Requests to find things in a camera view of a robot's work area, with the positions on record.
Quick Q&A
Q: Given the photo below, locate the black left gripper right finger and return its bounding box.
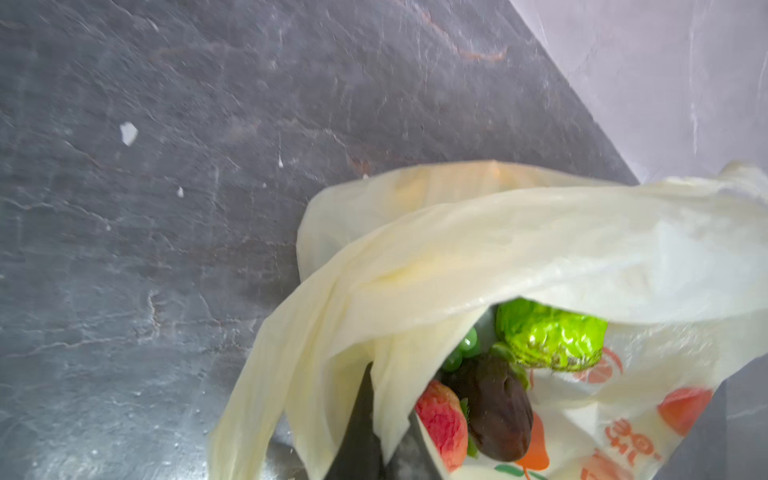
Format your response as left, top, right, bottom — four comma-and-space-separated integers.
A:
385, 412, 442, 480

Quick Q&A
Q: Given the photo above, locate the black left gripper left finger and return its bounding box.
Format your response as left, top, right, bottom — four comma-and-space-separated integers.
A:
325, 363, 384, 480

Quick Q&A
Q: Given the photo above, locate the cream printed plastic bag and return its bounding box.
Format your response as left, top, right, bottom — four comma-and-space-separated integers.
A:
208, 161, 767, 479

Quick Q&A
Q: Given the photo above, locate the red fake peach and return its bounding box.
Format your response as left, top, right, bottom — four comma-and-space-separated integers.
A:
415, 380, 469, 472

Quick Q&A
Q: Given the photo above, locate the dark purple fake eggplant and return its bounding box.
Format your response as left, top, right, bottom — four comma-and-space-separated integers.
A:
442, 354, 534, 462

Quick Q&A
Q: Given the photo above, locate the green fake grape bunch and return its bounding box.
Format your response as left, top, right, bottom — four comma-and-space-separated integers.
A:
441, 328, 481, 372

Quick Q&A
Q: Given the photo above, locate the green fake custard apple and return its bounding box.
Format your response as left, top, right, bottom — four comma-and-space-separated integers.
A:
491, 298, 608, 373

